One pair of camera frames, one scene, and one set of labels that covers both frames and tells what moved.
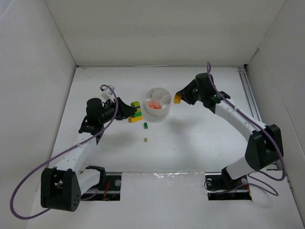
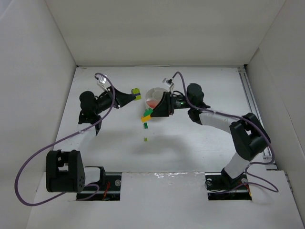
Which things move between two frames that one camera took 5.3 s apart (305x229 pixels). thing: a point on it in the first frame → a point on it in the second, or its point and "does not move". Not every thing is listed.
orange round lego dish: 154,104 does not move
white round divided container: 157,101 does not move
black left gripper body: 120,109 → 116,97
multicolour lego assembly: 137,116 → 136,92
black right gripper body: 189,93 → 169,103
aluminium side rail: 251,94 does not move
